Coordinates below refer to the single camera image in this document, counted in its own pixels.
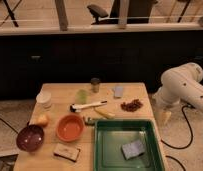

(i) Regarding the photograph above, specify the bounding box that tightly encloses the small blue-grey cloth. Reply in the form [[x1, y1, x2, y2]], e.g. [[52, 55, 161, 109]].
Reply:
[[113, 86, 124, 98]]

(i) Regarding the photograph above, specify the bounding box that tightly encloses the wooden block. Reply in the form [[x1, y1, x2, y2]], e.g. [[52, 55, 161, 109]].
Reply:
[[54, 143, 80, 162]]

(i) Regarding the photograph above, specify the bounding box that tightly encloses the blue-grey sponge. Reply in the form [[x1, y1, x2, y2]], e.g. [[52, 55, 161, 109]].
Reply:
[[121, 140, 145, 160]]

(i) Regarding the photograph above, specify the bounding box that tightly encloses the black floor cable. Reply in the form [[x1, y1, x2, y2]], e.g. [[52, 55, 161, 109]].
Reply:
[[160, 104, 195, 150]]

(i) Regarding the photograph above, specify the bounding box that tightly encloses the orange-red bowl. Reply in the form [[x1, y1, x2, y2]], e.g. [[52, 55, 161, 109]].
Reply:
[[56, 114, 85, 142]]

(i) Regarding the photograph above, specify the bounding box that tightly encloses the bunch of red grapes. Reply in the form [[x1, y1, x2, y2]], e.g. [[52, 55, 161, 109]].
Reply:
[[121, 99, 143, 112]]

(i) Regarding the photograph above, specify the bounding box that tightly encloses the black cabinet counter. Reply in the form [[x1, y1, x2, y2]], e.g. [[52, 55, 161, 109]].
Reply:
[[0, 30, 203, 99]]

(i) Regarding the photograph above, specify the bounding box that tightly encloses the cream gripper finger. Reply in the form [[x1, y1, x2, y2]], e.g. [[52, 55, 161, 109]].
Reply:
[[162, 110, 172, 125]]

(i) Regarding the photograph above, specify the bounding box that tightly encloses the green small tool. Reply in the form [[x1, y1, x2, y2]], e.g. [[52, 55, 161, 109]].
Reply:
[[83, 117, 95, 126]]

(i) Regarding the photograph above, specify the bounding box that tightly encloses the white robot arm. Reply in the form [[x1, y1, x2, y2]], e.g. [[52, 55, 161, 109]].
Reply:
[[153, 63, 203, 126]]

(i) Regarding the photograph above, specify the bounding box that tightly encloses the dark purple bowl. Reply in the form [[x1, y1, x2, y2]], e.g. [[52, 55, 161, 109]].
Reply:
[[16, 125, 44, 152]]

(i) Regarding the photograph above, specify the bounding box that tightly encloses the glass spice jar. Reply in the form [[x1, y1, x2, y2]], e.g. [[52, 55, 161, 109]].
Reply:
[[90, 78, 101, 93]]

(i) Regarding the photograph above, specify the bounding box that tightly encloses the black office chair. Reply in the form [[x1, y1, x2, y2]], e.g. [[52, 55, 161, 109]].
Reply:
[[87, 4, 118, 25]]

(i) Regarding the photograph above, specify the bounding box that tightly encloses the green plastic tray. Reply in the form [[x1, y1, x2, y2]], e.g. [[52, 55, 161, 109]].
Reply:
[[93, 120, 166, 171]]

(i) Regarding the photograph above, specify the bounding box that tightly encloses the yellow banana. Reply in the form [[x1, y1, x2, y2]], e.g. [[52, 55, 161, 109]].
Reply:
[[94, 108, 115, 119]]

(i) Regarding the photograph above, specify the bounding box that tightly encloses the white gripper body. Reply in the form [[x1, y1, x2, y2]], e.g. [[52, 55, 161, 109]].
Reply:
[[153, 87, 177, 108]]

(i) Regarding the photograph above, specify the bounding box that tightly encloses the light green cup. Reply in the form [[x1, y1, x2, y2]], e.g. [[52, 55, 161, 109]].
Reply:
[[76, 89, 87, 104]]

